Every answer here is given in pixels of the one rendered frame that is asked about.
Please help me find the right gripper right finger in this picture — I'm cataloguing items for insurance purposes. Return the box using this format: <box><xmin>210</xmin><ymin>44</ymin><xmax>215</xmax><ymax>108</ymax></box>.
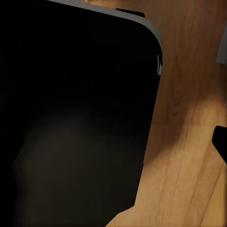
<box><xmin>212</xmin><ymin>126</ymin><xmax>227</xmax><ymax>163</ymax></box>

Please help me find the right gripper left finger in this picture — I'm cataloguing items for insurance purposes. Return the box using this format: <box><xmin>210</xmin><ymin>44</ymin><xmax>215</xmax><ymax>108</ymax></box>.
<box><xmin>0</xmin><ymin>126</ymin><xmax>25</xmax><ymax>182</ymax></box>

